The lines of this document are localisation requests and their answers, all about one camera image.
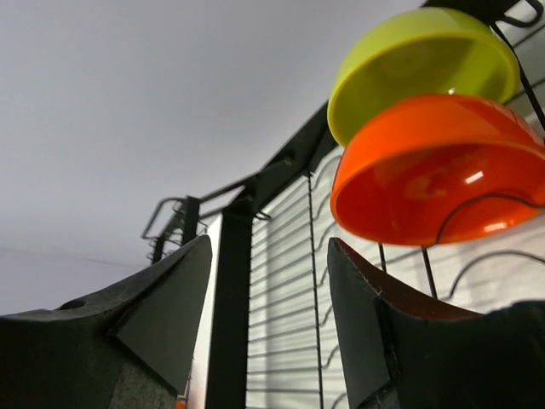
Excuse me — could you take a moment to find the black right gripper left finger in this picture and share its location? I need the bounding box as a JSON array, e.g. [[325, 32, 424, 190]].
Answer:
[[1, 235, 212, 408]]

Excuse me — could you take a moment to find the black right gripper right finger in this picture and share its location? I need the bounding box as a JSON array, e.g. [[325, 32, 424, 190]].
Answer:
[[327, 238, 544, 408]]

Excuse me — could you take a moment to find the orange plastic bowl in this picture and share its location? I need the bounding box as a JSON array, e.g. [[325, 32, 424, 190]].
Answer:
[[330, 95, 544, 246]]

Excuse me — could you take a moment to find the lime green plastic bowl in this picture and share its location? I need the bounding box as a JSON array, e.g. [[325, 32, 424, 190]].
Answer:
[[327, 7, 519, 147]]

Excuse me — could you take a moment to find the black wire dish rack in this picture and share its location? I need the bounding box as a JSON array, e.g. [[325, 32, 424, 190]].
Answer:
[[140, 0, 545, 409]]

